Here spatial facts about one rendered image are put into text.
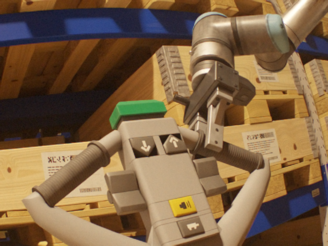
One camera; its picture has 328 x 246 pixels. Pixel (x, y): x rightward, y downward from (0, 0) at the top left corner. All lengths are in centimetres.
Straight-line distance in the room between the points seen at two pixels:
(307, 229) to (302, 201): 53
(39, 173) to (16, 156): 9
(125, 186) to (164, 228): 8
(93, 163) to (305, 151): 146
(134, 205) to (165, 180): 6
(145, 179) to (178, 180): 5
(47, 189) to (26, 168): 71
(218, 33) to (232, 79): 15
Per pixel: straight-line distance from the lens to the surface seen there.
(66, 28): 151
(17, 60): 192
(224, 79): 68
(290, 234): 253
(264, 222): 170
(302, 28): 97
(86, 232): 51
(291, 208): 184
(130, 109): 62
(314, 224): 236
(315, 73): 225
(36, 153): 124
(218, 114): 66
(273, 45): 81
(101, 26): 156
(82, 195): 126
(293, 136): 185
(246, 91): 77
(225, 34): 81
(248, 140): 163
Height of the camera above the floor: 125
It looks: 12 degrees up
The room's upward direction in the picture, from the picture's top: 12 degrees counter-clockwise
